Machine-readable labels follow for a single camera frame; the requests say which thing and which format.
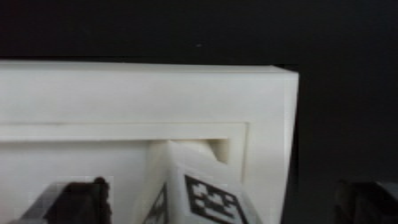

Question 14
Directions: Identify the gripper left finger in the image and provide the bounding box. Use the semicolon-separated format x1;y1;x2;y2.
16;177;112;224

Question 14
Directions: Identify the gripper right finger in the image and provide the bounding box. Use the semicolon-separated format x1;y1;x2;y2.
334;180;398;224

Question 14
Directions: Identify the white square tabletop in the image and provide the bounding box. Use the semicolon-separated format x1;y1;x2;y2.
0;124;246;224

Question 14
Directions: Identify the white U-shaped fence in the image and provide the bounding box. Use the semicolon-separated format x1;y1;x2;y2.
0;61;299;224

